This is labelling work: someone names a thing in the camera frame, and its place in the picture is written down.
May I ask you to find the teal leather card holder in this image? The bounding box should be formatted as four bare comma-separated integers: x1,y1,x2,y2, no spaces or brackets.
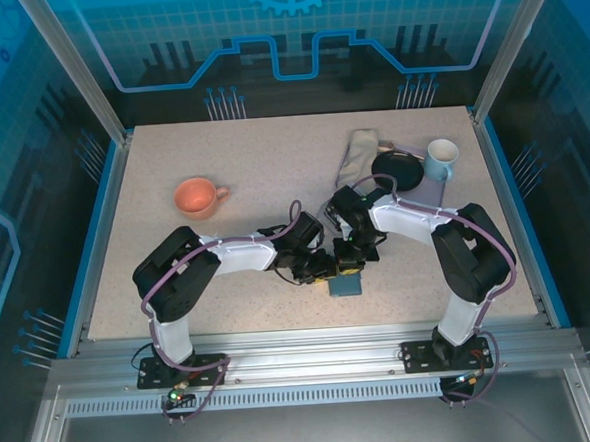
326,270,366,299

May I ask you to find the beige folded cloth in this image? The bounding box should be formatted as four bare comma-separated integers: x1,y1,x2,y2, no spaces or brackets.
332,128,384,192

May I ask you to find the black plate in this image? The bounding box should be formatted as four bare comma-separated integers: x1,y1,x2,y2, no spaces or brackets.
369,148,427,194

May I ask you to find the lavender placemat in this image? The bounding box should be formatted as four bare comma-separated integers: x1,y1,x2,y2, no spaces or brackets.
330,136,450,218

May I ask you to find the wooden spoon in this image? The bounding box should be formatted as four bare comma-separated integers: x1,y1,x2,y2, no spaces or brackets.
375,137,428,165

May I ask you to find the light blue mug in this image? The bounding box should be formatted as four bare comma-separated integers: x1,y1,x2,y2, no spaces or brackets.
423,138,462,184

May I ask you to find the orange ceramic cup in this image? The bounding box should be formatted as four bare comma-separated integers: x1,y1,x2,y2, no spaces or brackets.
172,174,234,222

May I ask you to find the metal lower shelf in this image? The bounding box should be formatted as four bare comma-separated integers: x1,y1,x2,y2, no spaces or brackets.
14,352,590,442

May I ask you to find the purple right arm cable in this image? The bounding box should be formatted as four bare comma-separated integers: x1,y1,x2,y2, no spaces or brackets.
354,166,528,413

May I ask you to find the aluminium front frame rail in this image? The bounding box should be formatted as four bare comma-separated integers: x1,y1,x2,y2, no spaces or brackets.
46,311,583,397

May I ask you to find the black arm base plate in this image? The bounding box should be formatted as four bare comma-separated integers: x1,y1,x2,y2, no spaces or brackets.
399,335,495,376
135,351,230,392

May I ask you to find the slotted grey cable duct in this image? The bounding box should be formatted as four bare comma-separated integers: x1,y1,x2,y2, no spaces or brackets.
63,376,446,422

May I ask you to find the aluminium side rail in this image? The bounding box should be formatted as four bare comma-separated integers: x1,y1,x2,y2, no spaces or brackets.
44,133,149,361
470,107,572,335

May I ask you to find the aluminium frame post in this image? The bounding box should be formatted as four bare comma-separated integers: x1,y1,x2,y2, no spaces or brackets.
14,0,135,149
463,0,556,124

